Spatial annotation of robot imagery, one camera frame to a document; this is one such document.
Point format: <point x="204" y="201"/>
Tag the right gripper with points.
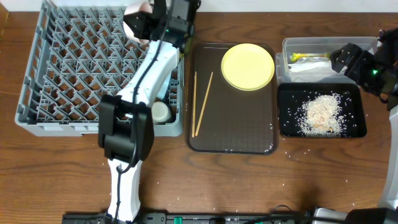
<point x="362" y="56"/>

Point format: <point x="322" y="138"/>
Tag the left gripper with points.
<point x="137" y="21"/>

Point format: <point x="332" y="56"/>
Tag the white bowl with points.
<point x="131" y="9"/>

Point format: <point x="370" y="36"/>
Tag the white paper napkin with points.
<point x="318" y="66"/>

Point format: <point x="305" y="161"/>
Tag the green snack wrapper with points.
<point x="304" y="57"/>

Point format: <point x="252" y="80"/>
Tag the white cup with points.
<point x="161" y="112"/>

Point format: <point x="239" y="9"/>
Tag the light blue bowl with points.
<point x="164" y="89"/>

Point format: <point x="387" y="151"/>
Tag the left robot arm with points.
<point x="126" y="130"/>

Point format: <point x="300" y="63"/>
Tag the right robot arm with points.
<point x="376" y="74"/>

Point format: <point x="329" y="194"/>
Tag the black waste tray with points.
<point x="286" y="90"/>

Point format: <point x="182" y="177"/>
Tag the grey dishwasher rack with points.
<point x="78" y="55"/>

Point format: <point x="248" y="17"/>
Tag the clear plastic bin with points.
<point x="317" y="45"/>

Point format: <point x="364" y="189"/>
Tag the rice pile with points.
<point x="321" y="114"/>

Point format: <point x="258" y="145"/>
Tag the left wooden chopstick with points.
<point x="194" y="104"/>

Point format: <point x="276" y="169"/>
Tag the wooden chopstick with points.
<point x="204" y="104"/>
<point x="194" y="104"/>

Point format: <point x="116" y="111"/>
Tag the right wooden chopstick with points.
<point x="204" y="104"/>

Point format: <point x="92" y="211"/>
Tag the yellow plate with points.
<point x="248" y="67"/>

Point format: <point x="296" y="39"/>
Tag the dark brown serving tray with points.
<point x="234" y="121"/>

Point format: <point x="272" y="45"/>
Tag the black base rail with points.
<point x="162" y="218"/>

